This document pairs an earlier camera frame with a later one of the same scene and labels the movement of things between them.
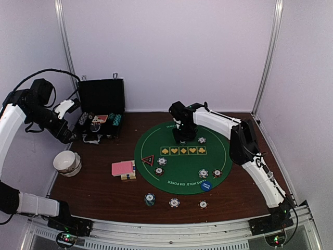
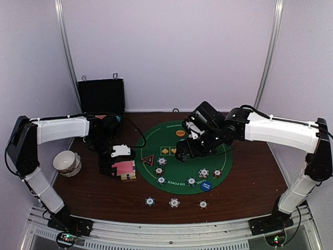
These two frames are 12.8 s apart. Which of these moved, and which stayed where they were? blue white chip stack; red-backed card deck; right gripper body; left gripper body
Moved: right gripper body; left gripper body
Stayed: blue white chip stack; red-backed card deck
